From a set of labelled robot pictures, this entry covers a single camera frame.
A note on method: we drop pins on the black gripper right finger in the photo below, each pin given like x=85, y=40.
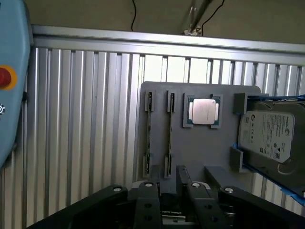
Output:
x=205, y=205

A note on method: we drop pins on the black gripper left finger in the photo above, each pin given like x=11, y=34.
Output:
x=147, y=205

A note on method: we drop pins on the green RAM stick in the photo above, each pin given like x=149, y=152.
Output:
x=149, y=133

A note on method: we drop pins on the black graphics card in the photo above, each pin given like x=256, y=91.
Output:
x=183, y=175

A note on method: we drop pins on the grey parts rack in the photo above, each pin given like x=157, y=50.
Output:
x=195, y=148

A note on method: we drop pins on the silver CPU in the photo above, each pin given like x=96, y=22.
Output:
x=203, y=111

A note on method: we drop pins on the silver hard disk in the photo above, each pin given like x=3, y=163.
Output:
x=267, y=133

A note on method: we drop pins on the blue-grey teach pendant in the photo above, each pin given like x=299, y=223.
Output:
x=12, y=47

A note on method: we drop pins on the blue disk holder frame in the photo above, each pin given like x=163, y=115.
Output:
x=267, y=175

